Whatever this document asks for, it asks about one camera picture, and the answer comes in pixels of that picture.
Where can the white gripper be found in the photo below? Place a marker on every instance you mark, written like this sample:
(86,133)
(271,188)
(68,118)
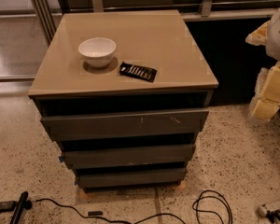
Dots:
(278,36)

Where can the grey bottom drawer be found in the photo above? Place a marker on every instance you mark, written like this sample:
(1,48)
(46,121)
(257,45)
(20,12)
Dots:
(131,178)

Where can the grey drawer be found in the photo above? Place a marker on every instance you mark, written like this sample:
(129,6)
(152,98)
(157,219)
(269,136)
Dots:
(125,124)
(129,156)
(131,178)

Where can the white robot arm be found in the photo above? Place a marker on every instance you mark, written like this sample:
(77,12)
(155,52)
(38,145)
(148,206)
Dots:
(272,46)

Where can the grey top drawer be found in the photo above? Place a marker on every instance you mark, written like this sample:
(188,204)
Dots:
(125,124)

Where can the grey middle drawer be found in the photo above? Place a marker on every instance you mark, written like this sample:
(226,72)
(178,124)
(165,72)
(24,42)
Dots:
(129,156)

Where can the grey three-drawer cabinet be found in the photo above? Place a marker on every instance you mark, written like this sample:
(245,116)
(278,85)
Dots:
(65,85)

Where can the black snack packet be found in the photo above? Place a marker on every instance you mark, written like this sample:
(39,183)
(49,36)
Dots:
(136,71)

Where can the white power strip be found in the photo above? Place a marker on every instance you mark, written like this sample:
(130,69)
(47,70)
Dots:
(269,208)

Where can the white ceramic bowl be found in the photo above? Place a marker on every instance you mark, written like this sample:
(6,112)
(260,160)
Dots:
(97,52)

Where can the blue tape piece upper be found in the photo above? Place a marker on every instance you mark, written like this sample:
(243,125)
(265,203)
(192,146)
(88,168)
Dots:
(61,158)

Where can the black stick device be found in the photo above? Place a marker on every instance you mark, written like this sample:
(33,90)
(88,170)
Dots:
(23,204)

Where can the black power adapter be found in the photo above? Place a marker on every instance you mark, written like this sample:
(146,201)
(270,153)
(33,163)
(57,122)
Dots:
(7,206)

